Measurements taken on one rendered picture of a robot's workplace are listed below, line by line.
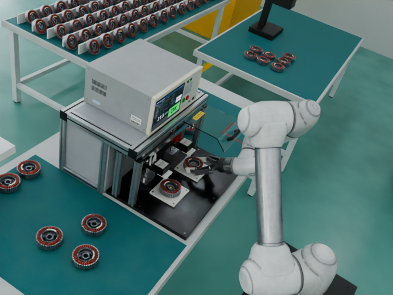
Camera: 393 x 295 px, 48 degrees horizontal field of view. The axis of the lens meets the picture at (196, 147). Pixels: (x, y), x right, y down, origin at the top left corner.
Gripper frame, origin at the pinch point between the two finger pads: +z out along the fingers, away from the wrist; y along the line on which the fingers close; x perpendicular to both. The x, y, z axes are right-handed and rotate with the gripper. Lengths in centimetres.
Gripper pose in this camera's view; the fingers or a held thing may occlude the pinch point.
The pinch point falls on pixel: (193, 164)
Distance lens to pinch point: 242.2
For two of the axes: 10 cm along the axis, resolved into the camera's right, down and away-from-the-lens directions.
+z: -8.4, 0.0, 5.4
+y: 4.8, -4.7, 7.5
